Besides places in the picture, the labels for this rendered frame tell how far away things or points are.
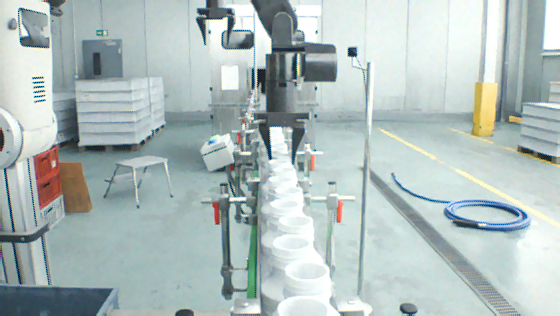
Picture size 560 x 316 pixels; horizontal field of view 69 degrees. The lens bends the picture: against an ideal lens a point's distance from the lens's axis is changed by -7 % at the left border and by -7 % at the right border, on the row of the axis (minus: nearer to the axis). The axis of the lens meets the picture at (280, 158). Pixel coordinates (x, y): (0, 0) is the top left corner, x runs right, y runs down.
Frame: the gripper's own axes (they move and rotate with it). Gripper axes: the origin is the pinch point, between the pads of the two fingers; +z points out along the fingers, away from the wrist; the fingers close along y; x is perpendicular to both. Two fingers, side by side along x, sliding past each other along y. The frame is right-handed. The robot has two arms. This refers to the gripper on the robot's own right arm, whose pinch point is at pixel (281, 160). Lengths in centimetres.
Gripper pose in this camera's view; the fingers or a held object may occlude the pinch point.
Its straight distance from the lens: 80.9
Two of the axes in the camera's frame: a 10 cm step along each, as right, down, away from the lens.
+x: -0.4, -1.9, 9.8
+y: 10.0, -0.1, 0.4
